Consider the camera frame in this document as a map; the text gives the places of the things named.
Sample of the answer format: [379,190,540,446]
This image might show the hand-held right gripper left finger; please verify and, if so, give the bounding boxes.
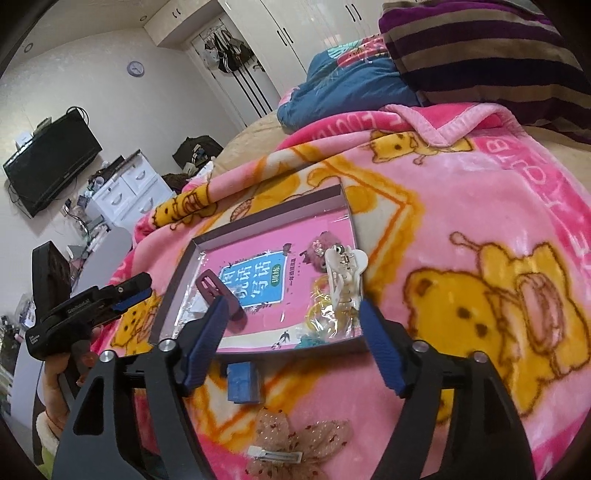
[51,295,229,480]

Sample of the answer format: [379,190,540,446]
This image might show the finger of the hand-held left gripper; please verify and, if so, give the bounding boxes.
[110,272,153,296]
[113,288,152,319]

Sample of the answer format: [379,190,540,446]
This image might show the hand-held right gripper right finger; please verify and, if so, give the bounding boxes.
[358,299,539,480]

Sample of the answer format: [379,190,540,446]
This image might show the pearl earring card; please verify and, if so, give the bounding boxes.
[182,295,214,320]

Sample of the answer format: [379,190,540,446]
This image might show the maroon hair clip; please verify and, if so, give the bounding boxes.
[196,272,247,333]

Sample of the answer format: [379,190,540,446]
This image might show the yellow hoop earrings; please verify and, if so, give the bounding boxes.
[302,277,356,344]

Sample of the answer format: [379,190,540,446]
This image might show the cream hair claw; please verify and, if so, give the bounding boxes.
[323,246,369,315]

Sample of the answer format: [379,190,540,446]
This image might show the pink fuzzy hair clip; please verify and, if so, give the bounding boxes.
[300,232,342,268]

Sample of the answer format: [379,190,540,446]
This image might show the grey cardboard box tray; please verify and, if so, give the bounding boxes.
[148,184,370,355]

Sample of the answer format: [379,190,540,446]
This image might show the person's left hand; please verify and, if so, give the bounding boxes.
[39,323,105,430]

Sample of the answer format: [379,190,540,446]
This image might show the grey curved panel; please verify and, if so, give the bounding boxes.
[69,226,134,289]

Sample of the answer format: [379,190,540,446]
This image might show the small blue box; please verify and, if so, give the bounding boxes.
[225,361,259,404]

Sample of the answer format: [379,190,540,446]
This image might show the pink book with blue label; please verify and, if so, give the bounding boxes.
[203,217,356,344]

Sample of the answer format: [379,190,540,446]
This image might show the white drawer cabinet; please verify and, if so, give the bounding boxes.
[90,150,174,222]

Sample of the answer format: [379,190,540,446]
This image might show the beige mesh bow hair clip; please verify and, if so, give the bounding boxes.
[247,406,354,480]

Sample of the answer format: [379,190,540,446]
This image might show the dark bag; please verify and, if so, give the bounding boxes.
[161,136,225,195]

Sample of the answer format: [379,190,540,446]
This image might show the black television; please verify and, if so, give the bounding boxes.
[2,106,103,219]

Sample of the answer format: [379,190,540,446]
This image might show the pink printed bear blanket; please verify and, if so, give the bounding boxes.
[108,104,591,480]

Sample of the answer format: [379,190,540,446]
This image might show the beige bed sheet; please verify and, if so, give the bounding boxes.
[217,113,289,181]

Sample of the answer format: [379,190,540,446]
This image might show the white door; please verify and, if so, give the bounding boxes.
[187,11,278,132]

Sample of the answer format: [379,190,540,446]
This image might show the hanging bags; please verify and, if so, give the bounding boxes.
[203,28,254,75]

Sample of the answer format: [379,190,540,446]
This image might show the blue printed quilt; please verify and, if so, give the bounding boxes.
[277,37,423,127]

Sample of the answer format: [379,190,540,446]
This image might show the white wardrobe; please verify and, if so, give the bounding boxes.
[217,0,393,100]

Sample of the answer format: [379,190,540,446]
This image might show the purple striped pillow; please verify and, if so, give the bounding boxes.
[378,0,591,144]

